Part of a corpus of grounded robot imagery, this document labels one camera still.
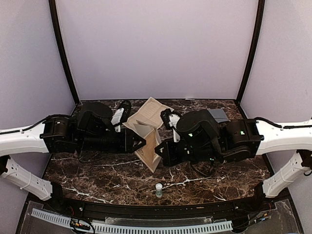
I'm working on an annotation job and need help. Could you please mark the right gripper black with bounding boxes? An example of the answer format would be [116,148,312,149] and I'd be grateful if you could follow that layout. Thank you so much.
[154,136,222,166]

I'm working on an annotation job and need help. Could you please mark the beige letter paper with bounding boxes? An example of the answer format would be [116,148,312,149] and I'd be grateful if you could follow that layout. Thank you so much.
[134,123,161,173]

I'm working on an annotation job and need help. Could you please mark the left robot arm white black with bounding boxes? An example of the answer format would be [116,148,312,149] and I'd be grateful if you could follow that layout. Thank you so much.
[0,100,146,213]

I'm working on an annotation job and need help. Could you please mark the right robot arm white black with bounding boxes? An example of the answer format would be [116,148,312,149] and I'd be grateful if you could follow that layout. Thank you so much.
[155,109,312,212]

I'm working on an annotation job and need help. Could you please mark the beige lined letter sheet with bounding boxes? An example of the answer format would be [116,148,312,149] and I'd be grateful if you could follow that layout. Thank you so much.
[123,97,174,130]

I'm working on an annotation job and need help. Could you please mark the grey envelope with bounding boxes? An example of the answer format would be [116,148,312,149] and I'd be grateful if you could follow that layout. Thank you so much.
[208,109,229,123]

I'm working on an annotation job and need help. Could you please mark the small electronics board with leds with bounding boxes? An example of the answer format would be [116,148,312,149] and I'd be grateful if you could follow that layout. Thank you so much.
[70,219,90,230]

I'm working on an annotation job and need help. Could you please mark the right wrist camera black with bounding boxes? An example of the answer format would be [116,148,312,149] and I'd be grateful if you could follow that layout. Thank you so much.
[160,108,180,143]

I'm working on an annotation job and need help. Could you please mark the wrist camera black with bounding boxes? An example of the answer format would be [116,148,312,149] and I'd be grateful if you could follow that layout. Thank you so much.
[160,108,180,143]
[111,100,132,132]

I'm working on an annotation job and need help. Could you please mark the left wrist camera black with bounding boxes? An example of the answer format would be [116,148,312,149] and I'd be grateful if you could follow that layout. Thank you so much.
[111,100,132,132]

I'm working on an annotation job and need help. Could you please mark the white slotted cable duct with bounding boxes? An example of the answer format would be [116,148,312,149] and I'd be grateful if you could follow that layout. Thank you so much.
[31,208,233,234]

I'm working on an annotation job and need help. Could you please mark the black front table rail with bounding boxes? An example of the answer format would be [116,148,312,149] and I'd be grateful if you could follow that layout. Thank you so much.
[43,190,275,220]

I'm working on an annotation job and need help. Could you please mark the black left frame post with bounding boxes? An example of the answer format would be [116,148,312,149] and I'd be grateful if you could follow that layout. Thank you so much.
[48,0,80,105]

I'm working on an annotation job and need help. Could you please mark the black frame post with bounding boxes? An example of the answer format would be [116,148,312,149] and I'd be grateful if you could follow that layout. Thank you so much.
[235,0,265,105]
[48,0,80,105]

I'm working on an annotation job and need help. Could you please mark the black right frame post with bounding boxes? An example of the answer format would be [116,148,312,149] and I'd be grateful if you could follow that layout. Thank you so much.
[235,0,265,105]

